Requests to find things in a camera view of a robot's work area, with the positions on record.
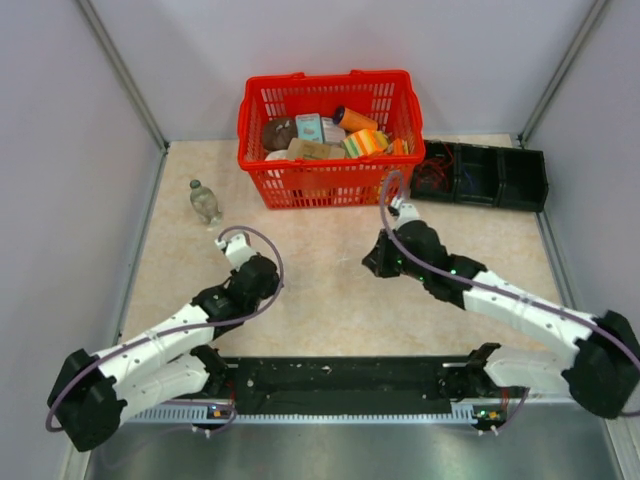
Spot red wire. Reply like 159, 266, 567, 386
417, 154, 457, 193
417, 152, 456, 191

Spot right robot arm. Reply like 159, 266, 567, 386
362, 220, 639, 419

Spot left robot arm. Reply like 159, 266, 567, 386
46, 254, 284, 452

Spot clear plastic bottle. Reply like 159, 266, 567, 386
189, 179, 223, 226

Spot striped yellow green sponge pack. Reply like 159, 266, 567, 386
341, 129, 390, 158

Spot red plastic shopping basket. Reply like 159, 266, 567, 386
237, 70, 425, 209

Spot brown cardboard box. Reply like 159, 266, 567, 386
286, 138, 346, 160

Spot white grey small box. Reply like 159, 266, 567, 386
321, 117, 347, 146

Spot orange cylindrical can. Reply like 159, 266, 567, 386
332, 105, 378, 132

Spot black three-compartment bin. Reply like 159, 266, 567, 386
410, 140, 549, 213

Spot brown round bag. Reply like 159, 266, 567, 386
261, 117, 298, 152

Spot teal small box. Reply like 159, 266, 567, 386
295, 113, 324, 143

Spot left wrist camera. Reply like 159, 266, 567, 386
215, 233, 256, 270

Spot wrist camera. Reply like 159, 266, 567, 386
215, 233, 256, 270
387, 196, 421, 230

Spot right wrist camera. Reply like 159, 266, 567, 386
387, 196, 421, 230

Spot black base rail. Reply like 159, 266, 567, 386
199, 354, 531, 416

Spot grey slotted cable duct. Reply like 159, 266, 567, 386
125, 404, 506, 425

